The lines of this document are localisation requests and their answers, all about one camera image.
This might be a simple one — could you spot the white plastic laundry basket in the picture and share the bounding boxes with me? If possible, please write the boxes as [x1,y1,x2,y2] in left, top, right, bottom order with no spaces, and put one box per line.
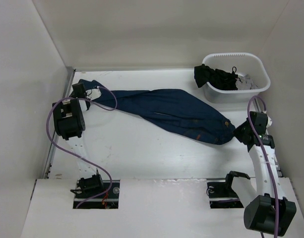
[201,52,271,104]

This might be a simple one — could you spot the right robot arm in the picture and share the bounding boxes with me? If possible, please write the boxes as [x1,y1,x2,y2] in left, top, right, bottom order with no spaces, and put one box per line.
[223,111,297,237]

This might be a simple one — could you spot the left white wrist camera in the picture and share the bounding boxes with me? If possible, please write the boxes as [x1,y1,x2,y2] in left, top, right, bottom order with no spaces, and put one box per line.
[86,87,102,101]

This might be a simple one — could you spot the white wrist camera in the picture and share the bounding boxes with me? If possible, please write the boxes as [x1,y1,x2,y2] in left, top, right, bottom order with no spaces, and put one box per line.
[86,87,102,101]
[266,116,273,128]

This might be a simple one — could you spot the black garment in basket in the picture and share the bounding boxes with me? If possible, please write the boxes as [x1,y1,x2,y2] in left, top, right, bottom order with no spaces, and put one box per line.
[194,64,238,91]

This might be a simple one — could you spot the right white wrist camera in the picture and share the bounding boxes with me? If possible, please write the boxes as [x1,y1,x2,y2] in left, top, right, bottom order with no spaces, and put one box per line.
[266,116,273,128]

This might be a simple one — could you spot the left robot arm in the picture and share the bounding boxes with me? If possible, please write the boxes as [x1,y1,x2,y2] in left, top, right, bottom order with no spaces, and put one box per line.
[52,83,99,179]

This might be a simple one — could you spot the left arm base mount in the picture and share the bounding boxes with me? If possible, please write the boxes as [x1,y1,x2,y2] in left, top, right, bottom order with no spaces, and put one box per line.
[70,174,121,210]

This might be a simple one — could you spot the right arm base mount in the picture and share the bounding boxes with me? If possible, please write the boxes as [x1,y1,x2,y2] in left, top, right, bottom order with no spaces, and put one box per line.
[206,171,250,209]

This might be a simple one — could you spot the dark blue denim trousers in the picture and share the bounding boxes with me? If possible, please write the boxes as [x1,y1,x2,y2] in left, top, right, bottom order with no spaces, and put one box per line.
[79,79,236,145]

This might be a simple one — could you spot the grey white garment in basket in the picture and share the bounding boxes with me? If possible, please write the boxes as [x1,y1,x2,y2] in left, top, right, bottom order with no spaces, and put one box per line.
[236,74,258,90]

